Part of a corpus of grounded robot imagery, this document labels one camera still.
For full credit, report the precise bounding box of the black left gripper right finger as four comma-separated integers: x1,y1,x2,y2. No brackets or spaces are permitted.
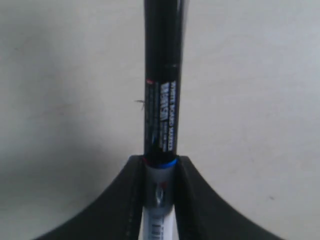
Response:
174,156,279,240

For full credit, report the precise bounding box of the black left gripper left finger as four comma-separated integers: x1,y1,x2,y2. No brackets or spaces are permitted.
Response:
39,155,145,240

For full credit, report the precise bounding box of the black and white whiteboard marker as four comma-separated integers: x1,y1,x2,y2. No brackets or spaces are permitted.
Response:
142,0,189,240

